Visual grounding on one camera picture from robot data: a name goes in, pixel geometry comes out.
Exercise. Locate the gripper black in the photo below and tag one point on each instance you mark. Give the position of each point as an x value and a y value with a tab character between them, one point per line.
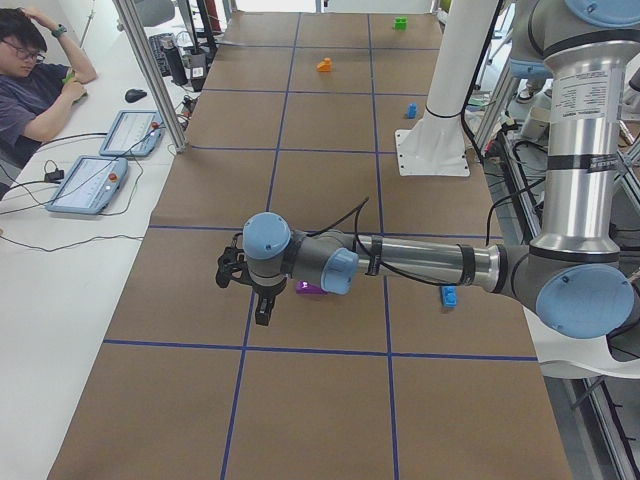
267	291

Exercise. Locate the orange trapezoid block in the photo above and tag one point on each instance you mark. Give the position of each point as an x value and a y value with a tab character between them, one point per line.
325	65

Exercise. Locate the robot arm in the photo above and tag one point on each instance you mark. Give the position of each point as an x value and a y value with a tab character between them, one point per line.
568	274

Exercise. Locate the purple trapezoid block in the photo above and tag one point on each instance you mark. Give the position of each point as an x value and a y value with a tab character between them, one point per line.
306	288

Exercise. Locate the blue block far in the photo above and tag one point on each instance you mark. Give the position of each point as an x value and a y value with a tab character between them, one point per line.
449	296

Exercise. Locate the teach pendant far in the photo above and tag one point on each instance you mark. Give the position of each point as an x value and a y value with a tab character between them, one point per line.
134	133

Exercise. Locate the teach pendant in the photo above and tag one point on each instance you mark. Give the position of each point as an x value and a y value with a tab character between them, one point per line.
89	186
134	133

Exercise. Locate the teach pendant near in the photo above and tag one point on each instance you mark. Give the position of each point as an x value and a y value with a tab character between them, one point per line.
89	186

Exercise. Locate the dark water bottle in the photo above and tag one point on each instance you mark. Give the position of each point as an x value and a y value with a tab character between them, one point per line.
174	62

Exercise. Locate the black computer mouse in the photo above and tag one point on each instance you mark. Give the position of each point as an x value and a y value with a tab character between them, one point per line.
134	95

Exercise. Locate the black keyboard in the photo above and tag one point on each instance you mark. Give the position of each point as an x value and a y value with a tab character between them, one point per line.
156	45

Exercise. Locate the green block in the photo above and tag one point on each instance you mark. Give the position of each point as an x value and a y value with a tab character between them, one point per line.
400	23

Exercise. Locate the seated person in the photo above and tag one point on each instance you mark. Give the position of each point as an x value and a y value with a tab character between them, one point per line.
37	98

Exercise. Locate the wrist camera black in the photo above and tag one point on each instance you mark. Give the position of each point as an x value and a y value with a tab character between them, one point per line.
231	265

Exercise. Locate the white camera pedestal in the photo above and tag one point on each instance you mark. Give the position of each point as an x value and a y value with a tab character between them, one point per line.
435	146

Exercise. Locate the aluminium frame post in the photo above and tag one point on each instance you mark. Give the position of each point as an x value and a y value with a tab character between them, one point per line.
136	34

